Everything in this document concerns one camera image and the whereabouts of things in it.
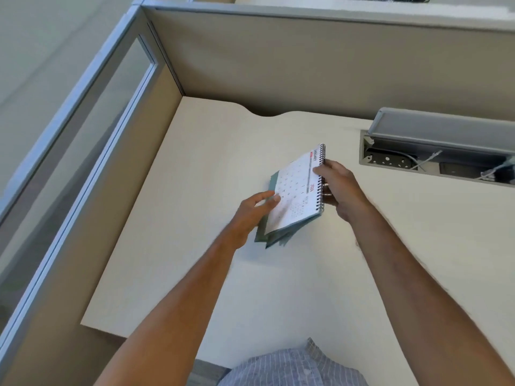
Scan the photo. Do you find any person's right forearm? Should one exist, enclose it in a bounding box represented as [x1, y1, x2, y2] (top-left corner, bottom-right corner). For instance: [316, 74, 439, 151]
[348, 202, 515, 386]

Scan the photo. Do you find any spiral-bound desk calendar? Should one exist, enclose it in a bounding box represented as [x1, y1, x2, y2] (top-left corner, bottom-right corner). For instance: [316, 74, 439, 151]
[254, 144, 327, 249]

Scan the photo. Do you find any person's right hand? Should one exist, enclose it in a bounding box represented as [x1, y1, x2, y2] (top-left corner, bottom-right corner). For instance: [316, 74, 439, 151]
[312, 158, 376, 224]

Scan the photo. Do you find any beige cubicle partition panel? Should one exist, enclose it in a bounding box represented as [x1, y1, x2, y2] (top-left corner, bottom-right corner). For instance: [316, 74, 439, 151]
[141, 0, 515, 122]

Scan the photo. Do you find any white cable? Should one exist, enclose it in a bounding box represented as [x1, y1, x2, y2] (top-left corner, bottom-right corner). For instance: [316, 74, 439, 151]
[478, 156, 515, 182]
[410, 150, 443, 173]

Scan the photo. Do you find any person's left hand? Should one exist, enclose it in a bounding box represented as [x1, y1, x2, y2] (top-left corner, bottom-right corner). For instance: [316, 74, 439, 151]
[222, 191, 282, 250]

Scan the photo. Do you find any person's left forearm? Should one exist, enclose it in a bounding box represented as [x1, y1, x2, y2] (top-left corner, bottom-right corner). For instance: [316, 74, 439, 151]
[93, 234, 242, 386]

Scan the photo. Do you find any recessed desk cable tray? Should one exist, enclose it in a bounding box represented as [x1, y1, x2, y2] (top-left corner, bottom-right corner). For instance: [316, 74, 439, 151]
[359, 130, 515, 188]

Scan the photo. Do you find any grey cable tray lid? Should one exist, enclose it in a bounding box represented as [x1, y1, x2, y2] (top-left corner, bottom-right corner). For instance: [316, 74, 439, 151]
[367, 107, 515, 155]

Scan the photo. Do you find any striped grey shirt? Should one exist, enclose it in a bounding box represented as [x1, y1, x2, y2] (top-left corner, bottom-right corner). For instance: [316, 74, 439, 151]
[217, 337, 369, 386]

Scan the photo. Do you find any cubicle partition with glass pane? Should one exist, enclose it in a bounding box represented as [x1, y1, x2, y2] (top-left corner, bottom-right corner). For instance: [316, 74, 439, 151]
[0, 3, 186, 386]

